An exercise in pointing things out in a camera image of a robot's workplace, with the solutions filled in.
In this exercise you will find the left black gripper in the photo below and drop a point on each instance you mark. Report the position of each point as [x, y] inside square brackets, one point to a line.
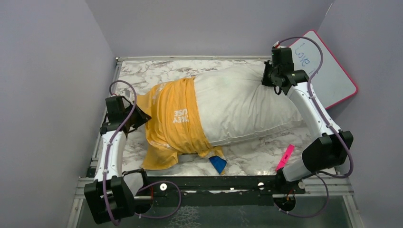
[143, 117]

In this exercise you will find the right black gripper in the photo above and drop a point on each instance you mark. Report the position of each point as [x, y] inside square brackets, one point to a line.
[265, 81]

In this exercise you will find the white pillow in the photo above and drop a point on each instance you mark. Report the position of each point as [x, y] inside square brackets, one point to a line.
[234, 106]

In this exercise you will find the yellow Mickey Mouse pillowcase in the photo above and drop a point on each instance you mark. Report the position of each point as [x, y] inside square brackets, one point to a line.
[175, 127]

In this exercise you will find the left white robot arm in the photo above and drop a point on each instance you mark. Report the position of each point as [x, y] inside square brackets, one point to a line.
[113, 157]

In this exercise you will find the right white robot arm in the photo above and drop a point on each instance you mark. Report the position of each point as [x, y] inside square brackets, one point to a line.
[330, 142]

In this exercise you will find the pink framed whiteboard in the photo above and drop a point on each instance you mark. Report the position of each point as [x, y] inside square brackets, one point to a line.
[332, 83]

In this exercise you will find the pink marker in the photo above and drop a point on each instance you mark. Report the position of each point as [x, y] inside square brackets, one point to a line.
[285, 157]

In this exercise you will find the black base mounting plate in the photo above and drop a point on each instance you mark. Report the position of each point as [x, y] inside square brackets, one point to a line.
[207, 191]

